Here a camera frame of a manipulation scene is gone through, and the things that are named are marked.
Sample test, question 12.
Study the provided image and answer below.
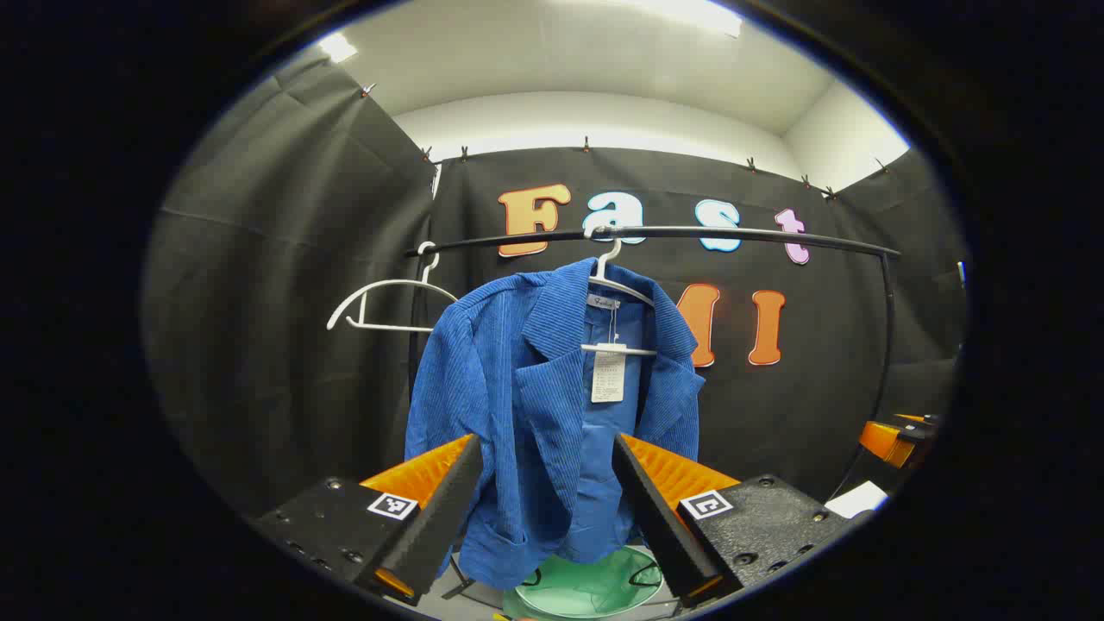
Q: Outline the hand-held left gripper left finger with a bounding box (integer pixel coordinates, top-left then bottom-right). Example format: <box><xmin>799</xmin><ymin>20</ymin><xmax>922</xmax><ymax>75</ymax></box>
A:
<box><xmin>250</xmin><ymin>434</ymin><xmax>484</xmax><ymax>606</ymax></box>

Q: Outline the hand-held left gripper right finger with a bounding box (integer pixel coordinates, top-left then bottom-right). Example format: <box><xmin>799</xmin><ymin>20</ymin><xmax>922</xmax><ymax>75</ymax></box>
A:
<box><xmin>612</xmin><ymin>433</ymin><xmax>863</xmax><ymax>609</ymax></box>

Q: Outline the green laundry hamper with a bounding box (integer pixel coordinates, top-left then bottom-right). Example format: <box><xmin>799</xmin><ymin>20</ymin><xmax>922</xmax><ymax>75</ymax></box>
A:
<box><xmin>502</xmin><ymin>543</ymin><xmax>665</xmax><ymax>621</ymax></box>

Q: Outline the white plastic hanger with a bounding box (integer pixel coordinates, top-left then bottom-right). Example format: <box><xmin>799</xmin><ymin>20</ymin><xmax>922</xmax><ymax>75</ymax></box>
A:
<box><xmin>326</xmin><ymin>241</ymin><xmax>460</xmax><ymax>334</ymax></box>
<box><xmin>580</xmin><ymin>226</ymin><xmax>661</xmax><ymax>357</ymax></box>

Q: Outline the white box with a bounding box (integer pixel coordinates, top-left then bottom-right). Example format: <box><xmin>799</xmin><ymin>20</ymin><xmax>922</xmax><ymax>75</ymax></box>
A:
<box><xmin>826</xmin><ymin>481</ymin><xmax>889</xmax><ymax>520</ymax></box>

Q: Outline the black backdrop cloth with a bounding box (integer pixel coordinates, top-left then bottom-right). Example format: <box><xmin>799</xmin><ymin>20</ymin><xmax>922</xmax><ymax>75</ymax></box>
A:
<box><xmin>142</xmin><ymin>52</ymin><xmax>971</xmax><ymax>518</ymax></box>

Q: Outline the row of black clips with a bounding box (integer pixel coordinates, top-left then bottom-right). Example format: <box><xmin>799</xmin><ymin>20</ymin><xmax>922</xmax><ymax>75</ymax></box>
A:
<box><xmin>361</xmin><ymin>82</ymin><xmax>889</xmax><ymax>201</ymax></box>

